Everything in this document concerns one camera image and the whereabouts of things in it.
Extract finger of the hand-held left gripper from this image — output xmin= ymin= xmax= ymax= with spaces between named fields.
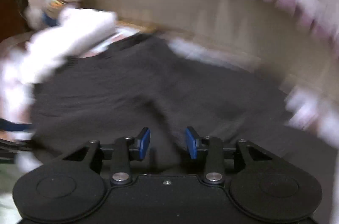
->
xmin=0 ymin=118 xmax=31 ymax=133
xmin=0 ymin=139 xmax=33 ymax=164

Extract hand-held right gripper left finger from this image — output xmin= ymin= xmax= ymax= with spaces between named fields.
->
xmin=62 ymin=127 xmax=151 ymax=185

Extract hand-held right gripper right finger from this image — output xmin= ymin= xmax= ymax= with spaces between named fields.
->
xmin=185 ymin=126 xmax=273 ymax=185

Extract dark grey knit sweater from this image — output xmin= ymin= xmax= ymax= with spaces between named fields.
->
xmin=26 ymin=36 xmax=339 ymax=182

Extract white folded towel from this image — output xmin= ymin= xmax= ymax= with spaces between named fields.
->
xmin=0 ymin=8 xmax=118 ymax=87

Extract blue fabric item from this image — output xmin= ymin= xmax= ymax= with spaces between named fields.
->
xmin=42 ymin=13 xmax=60 ymax=27

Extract checkered floor mat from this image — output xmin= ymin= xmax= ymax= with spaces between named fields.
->
xmin=0 ymin=25 xmax=339 ymax=214

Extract beige bed base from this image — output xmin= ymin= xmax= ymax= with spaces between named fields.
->
xmin=82 ymin=0 xmax=337 ymax=108

